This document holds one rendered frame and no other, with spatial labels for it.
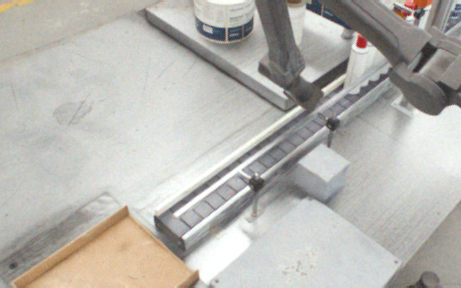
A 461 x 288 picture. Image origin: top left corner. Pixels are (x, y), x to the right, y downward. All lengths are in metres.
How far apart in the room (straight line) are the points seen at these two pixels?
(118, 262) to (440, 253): 1.54
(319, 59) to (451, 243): 1.14
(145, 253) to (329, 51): 0.93
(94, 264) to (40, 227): 0.18
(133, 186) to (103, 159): 0.13
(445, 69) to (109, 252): 0.87
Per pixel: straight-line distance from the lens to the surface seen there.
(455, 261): 2.44
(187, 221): 1.28
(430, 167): 1.56
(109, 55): 1.86
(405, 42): 0.82
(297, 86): 1.31
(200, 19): 1.80
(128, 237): 1.33
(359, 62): 1.56
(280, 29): 1.11
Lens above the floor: 1.91
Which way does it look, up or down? 47 degrees down
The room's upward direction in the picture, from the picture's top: 9 degrees clockwise
